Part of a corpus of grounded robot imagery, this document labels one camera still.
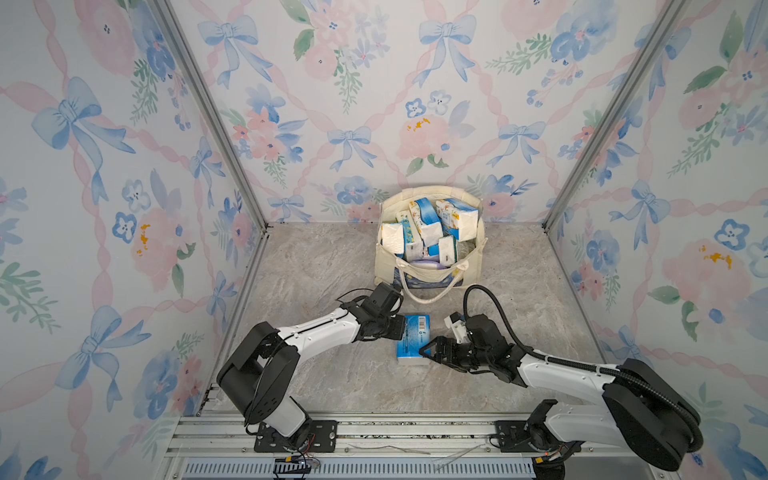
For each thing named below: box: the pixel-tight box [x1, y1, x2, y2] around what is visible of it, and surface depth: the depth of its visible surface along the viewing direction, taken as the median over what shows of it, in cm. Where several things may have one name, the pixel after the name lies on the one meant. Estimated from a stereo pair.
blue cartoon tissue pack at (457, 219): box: [435, 198, 479, 242], surface depth 86 cm
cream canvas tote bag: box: [374, 186, 488, 304], surface depth 88 cm
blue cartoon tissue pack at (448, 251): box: [438, 235, 458, 267], surface depth 89 cm
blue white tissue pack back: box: [380, 223, 404, 254], surface depth 86 cm
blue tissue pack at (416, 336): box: [396, 314, 431, 358], surface depth 85 cm
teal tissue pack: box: [396, 210, 415, 257], surface depth 90 cm
